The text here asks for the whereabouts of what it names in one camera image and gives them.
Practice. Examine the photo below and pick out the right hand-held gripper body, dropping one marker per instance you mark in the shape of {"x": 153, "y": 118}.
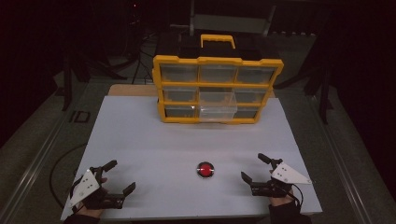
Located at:
{"x": 288, "y": 174}

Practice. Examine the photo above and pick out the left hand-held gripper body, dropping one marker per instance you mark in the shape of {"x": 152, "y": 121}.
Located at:
{"x": 85, "y": 186}

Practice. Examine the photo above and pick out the person's right hand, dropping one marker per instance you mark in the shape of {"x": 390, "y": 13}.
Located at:
{"x": 281, "y": 200}

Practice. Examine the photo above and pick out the person's left hand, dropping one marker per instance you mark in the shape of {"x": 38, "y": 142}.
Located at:
{"x": 92, "y": 212}

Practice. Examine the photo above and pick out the round red push button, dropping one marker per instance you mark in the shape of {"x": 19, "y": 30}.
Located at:
{"x": 205, "y": 170}

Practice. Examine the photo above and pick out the black floor socket plate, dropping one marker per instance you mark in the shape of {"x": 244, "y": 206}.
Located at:
{"x": 82, "y": 116}

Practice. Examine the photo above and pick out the clear plastic drawer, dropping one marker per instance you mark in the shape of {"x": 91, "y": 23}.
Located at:
{"x": 218, "y": 107}

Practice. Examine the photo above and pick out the wooden board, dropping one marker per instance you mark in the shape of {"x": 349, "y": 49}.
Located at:
{"x": 130, "y": 90}

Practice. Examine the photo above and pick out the yellow drawer organizer cabinet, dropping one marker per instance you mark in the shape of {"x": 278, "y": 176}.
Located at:
{"x": 218, "y": 82}

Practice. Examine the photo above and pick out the black stand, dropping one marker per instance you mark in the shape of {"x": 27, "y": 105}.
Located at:
{"x": 323, "y": 87}
{"x": 77, "y": 67}

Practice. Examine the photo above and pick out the black tripod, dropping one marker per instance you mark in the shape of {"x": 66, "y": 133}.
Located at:
{"x": 141, "y": 59}

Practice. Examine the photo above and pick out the metal floor rail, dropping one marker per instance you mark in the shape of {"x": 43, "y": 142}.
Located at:
{"x": 342, "y": 161}
{"x": 34, "y": 165}

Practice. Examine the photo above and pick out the grey metal frame stand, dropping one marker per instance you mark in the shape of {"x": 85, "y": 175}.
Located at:
{"x": 230, "y": 22}

